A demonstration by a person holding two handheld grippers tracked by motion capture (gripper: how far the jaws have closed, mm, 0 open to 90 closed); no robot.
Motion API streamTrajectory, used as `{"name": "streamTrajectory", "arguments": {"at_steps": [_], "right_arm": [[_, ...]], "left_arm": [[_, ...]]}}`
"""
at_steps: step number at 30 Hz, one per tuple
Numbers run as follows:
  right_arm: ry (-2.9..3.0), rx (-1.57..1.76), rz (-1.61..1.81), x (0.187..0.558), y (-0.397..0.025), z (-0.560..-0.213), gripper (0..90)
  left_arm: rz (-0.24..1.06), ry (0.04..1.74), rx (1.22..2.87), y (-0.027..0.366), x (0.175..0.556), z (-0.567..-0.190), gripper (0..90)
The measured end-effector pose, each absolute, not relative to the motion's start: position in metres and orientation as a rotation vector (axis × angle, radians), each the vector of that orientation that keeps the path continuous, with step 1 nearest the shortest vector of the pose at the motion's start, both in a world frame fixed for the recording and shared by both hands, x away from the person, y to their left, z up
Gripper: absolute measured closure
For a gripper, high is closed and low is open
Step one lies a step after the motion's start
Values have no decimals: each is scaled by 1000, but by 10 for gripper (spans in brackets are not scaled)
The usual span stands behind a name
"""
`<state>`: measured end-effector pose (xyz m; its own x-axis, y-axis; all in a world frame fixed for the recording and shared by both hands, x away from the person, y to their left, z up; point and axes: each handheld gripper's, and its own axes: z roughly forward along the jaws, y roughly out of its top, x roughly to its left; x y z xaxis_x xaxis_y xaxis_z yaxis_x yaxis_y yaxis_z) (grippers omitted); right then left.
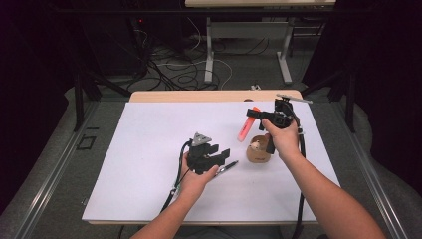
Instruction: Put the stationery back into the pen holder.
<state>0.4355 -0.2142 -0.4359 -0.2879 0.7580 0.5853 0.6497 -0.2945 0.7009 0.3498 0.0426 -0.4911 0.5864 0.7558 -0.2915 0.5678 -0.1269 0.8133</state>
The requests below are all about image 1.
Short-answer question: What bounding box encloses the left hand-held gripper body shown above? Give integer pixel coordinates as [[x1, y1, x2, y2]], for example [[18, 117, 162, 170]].
[[186, 131, 220, 175]]

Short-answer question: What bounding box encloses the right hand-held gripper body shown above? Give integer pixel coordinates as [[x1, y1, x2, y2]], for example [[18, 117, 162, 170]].
[[265, 94, 314, 155]]

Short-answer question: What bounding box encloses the black pen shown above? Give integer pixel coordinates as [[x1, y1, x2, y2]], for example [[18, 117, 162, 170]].
[[213, 159, 240, 178]]

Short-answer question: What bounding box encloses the orange highlighter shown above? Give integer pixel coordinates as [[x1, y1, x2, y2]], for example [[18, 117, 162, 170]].
[[237, 106, 262, 143]]

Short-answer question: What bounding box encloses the person's right hand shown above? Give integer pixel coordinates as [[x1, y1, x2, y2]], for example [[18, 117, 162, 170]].
[[262, 118, 302, 161]]

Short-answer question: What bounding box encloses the person's left hand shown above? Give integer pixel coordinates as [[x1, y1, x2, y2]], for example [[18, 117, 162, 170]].
[[178, 152, 221, 200]]

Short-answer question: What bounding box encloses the white table board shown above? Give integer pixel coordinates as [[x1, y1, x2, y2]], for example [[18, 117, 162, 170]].
[[82, 101, 341, 223]]

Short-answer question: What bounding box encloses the light wooden table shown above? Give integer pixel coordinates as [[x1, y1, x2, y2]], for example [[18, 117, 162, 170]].
[[128, 90, 304, 104]]

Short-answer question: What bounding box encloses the black metal stand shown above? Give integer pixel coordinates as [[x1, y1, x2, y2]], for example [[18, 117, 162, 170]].
[[300, 64, 358, 133], [73, 64, 132, 132]]

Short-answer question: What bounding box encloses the grey-legged desk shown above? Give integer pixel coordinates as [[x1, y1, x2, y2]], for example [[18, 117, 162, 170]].
[[184, 0, 336, 85]]

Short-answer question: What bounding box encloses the black box with red light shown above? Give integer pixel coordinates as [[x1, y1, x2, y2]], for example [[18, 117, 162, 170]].
[[78, 14, 148, 78]]

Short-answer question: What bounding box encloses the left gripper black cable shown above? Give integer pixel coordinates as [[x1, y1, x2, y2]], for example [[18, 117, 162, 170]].
[[159, 138, 194, 214]]

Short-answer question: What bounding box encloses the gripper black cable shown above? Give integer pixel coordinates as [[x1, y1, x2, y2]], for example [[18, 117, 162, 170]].
[[291, 108, 309, 239], [159, 138, 194, 214]]

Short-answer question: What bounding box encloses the white floor cable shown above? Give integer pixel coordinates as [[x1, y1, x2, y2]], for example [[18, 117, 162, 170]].
[[154, 16, 234, 91]]

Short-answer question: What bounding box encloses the bundle of black floor cables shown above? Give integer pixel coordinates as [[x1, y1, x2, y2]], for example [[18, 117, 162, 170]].
[[130, 28, 270, 92]]

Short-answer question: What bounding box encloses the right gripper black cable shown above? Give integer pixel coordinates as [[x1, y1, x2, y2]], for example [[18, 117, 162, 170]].
[[291, 108, 309, 239]]

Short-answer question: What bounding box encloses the metal floor rail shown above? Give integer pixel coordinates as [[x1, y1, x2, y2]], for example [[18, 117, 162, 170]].
[[13, 99, 101, 239], [331, 99, 410, 239]]

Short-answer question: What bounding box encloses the black floor outlet frame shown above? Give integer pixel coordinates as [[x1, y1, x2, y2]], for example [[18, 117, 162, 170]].
[[76, 134, 98, 151]]

